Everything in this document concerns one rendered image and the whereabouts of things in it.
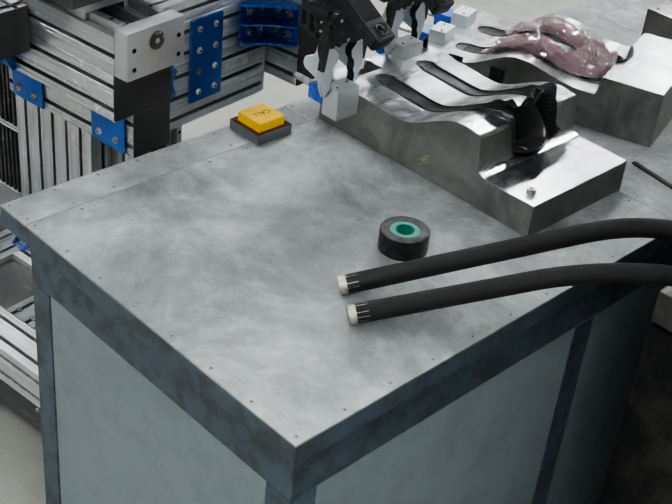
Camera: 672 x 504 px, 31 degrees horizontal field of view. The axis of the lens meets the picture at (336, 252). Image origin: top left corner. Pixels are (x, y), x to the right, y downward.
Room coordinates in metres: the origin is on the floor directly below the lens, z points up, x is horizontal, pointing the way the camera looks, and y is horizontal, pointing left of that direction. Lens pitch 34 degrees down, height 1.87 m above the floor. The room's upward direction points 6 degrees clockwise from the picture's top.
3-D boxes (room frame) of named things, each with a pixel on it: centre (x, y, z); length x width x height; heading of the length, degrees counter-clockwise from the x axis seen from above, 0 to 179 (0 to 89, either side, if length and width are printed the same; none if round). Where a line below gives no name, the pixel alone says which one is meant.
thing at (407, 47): (2.18, -0.06, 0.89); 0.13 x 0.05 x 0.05; 47
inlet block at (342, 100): (1.89, 0.05, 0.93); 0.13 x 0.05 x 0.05; 47
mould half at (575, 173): (1.95, -0.21, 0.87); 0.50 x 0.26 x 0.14; 47
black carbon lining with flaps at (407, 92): (1.97, -0.21, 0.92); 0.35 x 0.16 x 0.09; 47
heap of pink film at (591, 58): (2.27, -0.39, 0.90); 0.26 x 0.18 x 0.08; 64
